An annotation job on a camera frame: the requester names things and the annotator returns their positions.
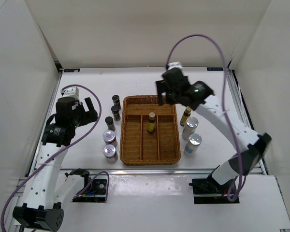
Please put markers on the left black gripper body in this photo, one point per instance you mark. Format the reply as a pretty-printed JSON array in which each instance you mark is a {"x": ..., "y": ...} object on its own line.
[{"x": 82, "y": 117}]

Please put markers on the yellow bottle beige cap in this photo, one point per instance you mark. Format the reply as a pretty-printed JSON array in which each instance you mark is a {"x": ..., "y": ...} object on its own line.
[
  {"x": 151, "y": 126},
  {"x": 185, "y": 116}
]

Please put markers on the left aluminium frame rail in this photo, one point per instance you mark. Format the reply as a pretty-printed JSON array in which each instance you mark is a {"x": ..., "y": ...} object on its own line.
[{"x": 29, "y": 167}]

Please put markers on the white can blue label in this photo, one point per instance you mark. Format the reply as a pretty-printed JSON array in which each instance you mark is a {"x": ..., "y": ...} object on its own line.
[{"x": 192, "y": 145}]

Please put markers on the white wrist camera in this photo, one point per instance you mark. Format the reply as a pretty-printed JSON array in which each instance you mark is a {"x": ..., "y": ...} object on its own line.
[
  {"x": 172, "y": 65},
  {"x": 70, "y": 92}
]

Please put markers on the aluminium frame rail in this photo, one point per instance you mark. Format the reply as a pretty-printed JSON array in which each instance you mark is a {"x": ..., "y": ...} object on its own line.
[
  {"x": 62, "y": 178},
  {"x": 245, "y": 116},
  {"x": 29, "y": 167}
]

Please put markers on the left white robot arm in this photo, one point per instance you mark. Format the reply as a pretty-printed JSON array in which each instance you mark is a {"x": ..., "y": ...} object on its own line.
[{"x": 42, "y": 209}]

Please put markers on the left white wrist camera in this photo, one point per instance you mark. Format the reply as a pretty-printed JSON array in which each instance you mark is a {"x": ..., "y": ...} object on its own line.
[{"x": 70, "y": 92}]

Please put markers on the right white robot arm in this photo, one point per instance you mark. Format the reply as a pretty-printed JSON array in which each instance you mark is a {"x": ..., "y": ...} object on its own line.
[{"x": 250, "y": 146}]

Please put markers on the dark spice jar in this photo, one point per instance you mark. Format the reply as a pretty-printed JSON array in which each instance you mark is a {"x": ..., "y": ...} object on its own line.
[
  {"x": 115, "y": 112},
  {"x": 110, "y": 123},
  {"x": 116, "y": 101}
]

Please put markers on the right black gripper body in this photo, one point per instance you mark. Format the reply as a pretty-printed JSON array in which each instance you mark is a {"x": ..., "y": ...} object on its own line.
[{"x": 171, "y": 96}]

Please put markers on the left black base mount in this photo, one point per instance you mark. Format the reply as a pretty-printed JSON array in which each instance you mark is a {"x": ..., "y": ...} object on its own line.
[{"x": 96, "y": 193}]

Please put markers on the woven wicker tray basket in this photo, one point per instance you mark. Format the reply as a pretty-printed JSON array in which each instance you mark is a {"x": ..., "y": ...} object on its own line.
[{"x": 138, "y": 147}]

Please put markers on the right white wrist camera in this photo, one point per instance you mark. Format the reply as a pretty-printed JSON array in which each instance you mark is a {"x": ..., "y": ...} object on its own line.
[{"x": 172, "y": 65}]

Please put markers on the white can silver lid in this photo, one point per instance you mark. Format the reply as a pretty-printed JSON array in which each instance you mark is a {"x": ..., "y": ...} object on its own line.
[{"x": 190, "y": 127}]

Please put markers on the jar white red lid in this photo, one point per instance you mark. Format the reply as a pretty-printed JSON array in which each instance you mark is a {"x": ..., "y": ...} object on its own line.
[
  {"x": 110, "y": 153},
  {"x": 109, "y": 138}
]

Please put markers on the front aluminium frame rail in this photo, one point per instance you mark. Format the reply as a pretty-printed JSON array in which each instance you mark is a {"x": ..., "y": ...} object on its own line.
[{"x": 62, "y": 178}]

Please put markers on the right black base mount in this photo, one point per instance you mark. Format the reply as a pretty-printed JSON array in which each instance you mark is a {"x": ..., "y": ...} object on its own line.
[{"x": 207, "y": 193}]

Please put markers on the right aluminium frame rail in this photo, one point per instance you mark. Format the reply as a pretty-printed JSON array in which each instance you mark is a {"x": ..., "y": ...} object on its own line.
[{"x": 245, "y": 116}]

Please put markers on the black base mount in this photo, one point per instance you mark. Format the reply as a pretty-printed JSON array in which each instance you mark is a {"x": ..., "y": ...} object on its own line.
[
  {"x": 207, "y": 193},
  {"x": 96, "y": 193}
]

